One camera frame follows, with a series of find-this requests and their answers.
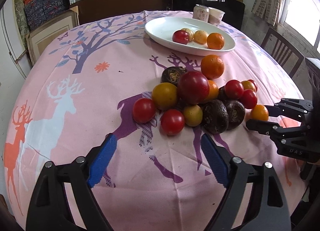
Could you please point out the yellow round fruit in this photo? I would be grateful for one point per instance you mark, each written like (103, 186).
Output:
(200, 37)

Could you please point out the framed picture leaning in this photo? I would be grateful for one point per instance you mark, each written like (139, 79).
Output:
(41, 37)

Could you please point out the dark wooden cabinet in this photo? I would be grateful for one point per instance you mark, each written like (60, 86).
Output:
(92, 10)

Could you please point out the white oval plate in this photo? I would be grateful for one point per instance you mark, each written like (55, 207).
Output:
(162, 29)

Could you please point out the dark wooden chair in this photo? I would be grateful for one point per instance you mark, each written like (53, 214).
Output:
(282, 50)

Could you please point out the orange in plate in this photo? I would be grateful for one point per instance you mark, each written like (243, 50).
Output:
(215, 41)

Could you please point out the striped pepino melon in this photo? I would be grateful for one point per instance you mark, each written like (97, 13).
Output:
(189, 32)

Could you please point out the large orange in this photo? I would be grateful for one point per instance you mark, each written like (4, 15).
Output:
(212, 66)

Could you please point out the pink drink can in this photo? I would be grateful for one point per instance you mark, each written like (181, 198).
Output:
(201, 12)

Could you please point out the small orange mandarin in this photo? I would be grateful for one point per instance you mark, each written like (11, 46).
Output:
(259, 112)

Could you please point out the big red plum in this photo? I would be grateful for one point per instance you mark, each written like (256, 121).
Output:
(193, 87)

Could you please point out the red cherry tomato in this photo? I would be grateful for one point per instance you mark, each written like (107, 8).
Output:
(143, 110)
(255, 84)
(172, 122)
(234, 89)
(249, 99)

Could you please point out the yellow orange citrus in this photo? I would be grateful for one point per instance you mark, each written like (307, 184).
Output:
(164, 96)

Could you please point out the dark passion fruit back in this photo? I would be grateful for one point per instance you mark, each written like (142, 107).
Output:
(172, 75)

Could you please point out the paper cup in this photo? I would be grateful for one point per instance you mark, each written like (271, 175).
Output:
(215, 16)

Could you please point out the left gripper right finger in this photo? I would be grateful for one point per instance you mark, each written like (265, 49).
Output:
(267, 207)

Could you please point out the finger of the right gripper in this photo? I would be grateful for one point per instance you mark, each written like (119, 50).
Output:
(299, 110)
(277, 133)

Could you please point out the stack of blue boxes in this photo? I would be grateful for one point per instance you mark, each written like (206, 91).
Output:
(40, 11)

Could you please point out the small yellow green fruit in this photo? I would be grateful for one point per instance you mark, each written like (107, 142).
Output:
(192, 115)

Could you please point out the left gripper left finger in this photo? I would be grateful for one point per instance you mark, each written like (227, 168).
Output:
(49, 208)

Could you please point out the black monitor screen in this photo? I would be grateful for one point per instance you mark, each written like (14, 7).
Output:
(233, 9)

